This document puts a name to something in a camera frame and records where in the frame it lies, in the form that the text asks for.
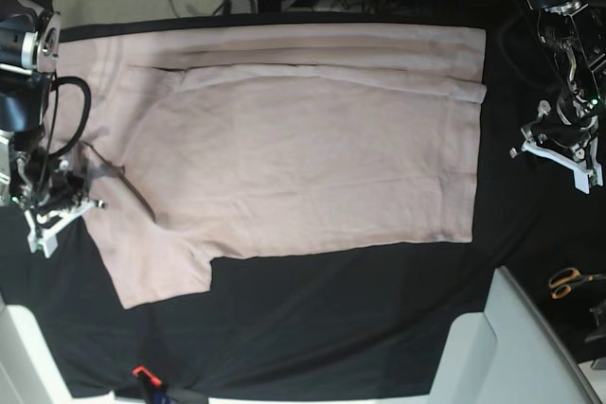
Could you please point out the pink T-shirt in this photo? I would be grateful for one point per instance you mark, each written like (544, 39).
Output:
(282, 140)

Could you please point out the red black clamp bottom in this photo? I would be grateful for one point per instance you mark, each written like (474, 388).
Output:
(152, 388)

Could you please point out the white container left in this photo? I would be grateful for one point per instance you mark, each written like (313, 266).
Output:
(29, 373)

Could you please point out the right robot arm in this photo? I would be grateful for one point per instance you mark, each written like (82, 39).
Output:
(30, 38)

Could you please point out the white container right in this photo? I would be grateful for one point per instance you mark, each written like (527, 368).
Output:
(507, 353)

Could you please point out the white container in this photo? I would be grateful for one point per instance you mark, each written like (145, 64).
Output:
(29, 373)
(507, 353)

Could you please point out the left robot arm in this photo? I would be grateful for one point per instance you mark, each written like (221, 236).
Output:
(572, 37)

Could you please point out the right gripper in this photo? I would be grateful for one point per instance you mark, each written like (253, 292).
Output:
(57, 193)

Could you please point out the orange handled scissors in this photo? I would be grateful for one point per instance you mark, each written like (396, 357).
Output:
(569, 279)

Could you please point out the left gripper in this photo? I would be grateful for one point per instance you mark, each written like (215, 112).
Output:
(570, 144)

